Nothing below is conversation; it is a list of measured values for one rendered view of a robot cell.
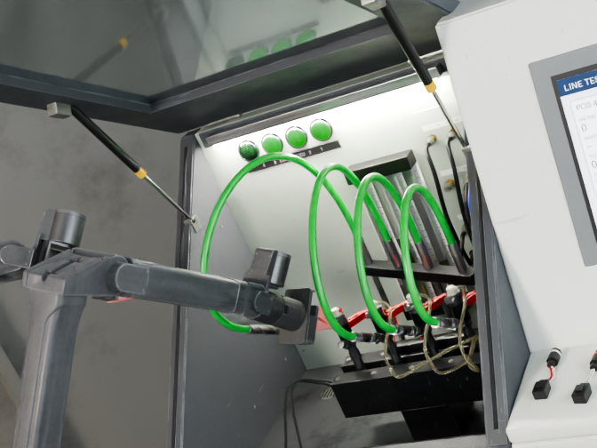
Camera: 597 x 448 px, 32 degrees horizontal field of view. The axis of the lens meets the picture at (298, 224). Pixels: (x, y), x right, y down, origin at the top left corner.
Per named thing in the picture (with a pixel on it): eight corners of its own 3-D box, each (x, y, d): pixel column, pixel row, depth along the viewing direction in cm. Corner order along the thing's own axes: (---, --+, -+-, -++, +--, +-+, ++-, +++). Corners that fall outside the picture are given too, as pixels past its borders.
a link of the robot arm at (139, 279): (51, 284, 145) (112, 297, 139) (59, 243, 145) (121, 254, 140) (220, 310, 182) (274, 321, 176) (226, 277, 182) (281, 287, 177)
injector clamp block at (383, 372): (359, 447, 205) (329, 384, 200) (374, 416, 213) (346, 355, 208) (523, 428, 188) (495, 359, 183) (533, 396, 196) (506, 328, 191)
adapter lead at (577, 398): (587, 404, 161) (583, 393, 160) (574, 404, 162) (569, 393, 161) (608, 358, 170) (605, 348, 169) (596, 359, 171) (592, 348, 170)
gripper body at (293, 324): (317, 290, 189) (290, 280, 184) (310, 345, 186) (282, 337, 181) (292, 292, 193) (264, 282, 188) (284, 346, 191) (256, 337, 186)
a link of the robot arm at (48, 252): (30, 280, 180) (36, 276, 175) (40, 242, 182) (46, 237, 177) (69, 290, 183) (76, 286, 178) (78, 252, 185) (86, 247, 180)
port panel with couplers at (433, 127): (461, 257, 211) (406, 119, 201) (465, 249, 214) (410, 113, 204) (522, 244, 204) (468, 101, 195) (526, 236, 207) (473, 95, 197)
